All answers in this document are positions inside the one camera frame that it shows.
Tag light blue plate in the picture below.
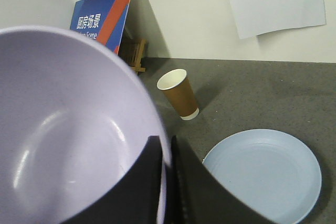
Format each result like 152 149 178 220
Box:
203 129 322 223

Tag brown paper cup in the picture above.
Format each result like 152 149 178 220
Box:
156 69 199 121

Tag purple bowl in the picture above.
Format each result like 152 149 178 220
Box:
1 26 171 223

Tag blue orange sign board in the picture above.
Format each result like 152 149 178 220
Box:
70 0 130 54

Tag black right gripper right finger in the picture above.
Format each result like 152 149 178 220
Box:
165 135 271 223

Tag white paper sheet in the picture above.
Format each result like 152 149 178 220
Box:
229 0 326 39

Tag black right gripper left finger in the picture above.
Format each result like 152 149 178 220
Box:
64 136 163 223

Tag wooden easel stand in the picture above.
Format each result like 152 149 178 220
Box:
118 26 148 74

